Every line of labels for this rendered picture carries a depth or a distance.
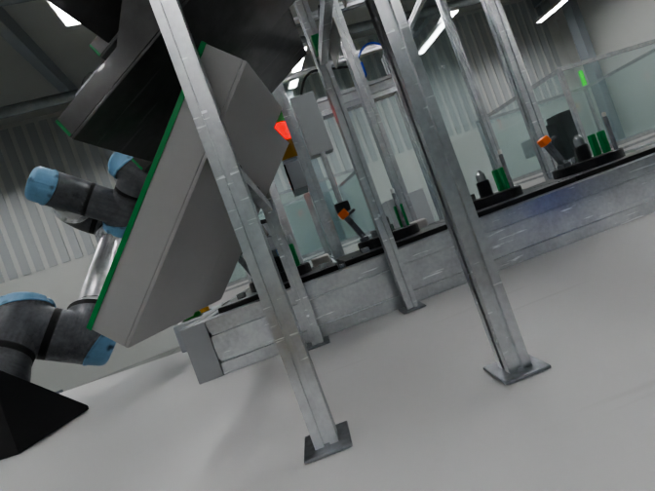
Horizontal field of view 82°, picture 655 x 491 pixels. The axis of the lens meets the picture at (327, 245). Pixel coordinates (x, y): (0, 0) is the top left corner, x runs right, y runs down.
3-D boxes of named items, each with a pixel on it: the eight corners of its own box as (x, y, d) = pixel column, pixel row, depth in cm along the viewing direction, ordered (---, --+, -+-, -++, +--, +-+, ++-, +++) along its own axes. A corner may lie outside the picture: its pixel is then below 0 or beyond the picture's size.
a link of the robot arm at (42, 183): (61, 187, 116) (36, 150, 74) (101, 199, 122) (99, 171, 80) (48, 222, 115) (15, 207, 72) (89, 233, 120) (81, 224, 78)
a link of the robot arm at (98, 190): (87, 213, 87) (100, 171, 83) (139, 229, 92) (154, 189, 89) (79, 230, 81) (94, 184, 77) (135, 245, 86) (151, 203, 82)
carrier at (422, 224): (348, 271, 72) (326, 209, 72) (338, 265, 96) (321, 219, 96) (464, 228, 73) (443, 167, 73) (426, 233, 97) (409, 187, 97)
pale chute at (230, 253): (181, 319, 50) (152, 304, 50) (221, 299, 63) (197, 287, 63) (266, 120, 47) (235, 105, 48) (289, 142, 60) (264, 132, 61)
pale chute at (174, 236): (127, 349, 35) (86, 327, 35) (193, 316, 48) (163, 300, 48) (247, 59, 32) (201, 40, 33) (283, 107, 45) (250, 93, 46)
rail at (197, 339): (199, 385, 66) (177, 325, 66) (262, 306, 155) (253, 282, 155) (229, 373, 66) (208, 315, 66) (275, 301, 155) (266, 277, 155)
